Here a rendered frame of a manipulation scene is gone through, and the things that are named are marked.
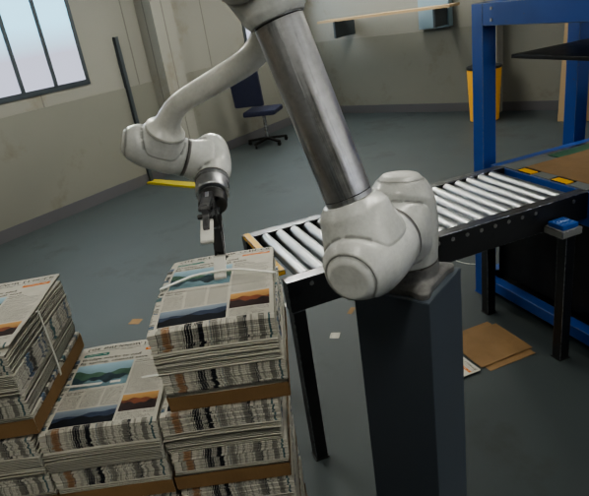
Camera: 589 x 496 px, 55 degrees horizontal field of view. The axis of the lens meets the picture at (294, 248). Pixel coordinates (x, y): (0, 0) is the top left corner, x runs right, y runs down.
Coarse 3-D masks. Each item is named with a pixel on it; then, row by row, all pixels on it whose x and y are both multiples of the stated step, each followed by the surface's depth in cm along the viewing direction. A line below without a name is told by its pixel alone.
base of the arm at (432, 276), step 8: (440, 264) 140; (448, 264) 141; (408, 272) 132; (416, 272) 132; (424, 272) 132; (432, 272) 134; (440, 272) 137; (448, 272) 139; (408, 280) 132; (416, 280) 132; (424, 280) 133; (432, 280) 134; (440, 280) 136; (400, 288) 133; (408, 288) 132; (416, 288) 131; (424, 288) 131; (432, 288) 133; (416, 296) 130; (424, 296) 129
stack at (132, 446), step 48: (96, 384) 148; (144, 384) 145; (48, 432) 132; (96, 432) 132; (144, 432) 132; (192, 432) 133; (240, 432) 134; (288, 432) 143; (0, 480) 136; (48, 480) 136; (96, 480) 137; (144, 480) 138; (288, 480) 141
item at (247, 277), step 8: (248, 272) 142; (256, 272) 141; (184, 280) 142; (192, 280) 141; (200, 280) 140; (208, 280) 140; (216, 280) 139; (224, 280) 139; (232, 280) 138; (240, 280) 137; (248, 280) 136; (256, 280) 136; (168, 288) 139; (176, 288) 138; (184, 288) 137; (192, 288) 137; (200, 288) 136; (280, 312) 143
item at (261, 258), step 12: (240, 252) 156; (252, 252) 154; (264, 252) 152; (180, 264) 155; (192, 264) 153; (204, 264) 151; (228, 264) 148; (240, 264) 147; (252, 264) 146; (264, 264) 144; (168, 276) 147; (180, 276) 145; (204, 276) 143
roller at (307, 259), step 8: (280, 232) 237; (280, 240) 234; (288, 240) 228; (288, 248) 226; (296, 248) 219; (304, 248) 219; (296, 256) 217; (304, 256) 212; (312, 256) 210; (304, 264) 211; (312, 264) 205; (320, 264) 202
